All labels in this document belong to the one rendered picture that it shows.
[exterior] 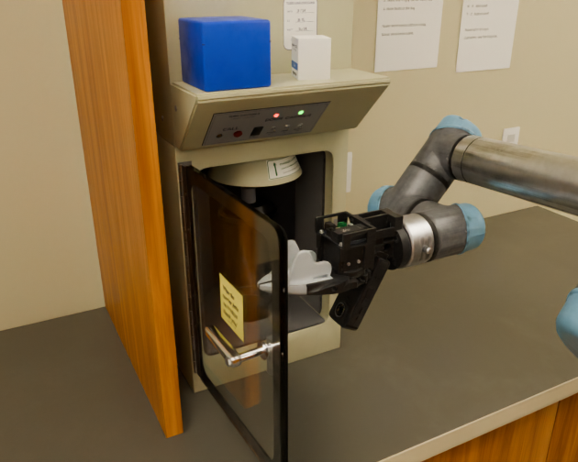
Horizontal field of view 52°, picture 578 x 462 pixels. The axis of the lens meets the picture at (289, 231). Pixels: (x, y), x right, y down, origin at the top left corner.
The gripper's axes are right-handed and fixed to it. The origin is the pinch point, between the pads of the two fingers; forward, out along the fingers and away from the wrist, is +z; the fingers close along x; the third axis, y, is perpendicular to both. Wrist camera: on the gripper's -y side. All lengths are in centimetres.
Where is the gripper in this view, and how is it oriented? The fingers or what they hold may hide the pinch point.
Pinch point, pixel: (271, 288)
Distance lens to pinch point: 77.5
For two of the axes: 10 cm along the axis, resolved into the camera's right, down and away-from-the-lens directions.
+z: -8.7, 1.8, -4.6
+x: 4.9, 3.5, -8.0
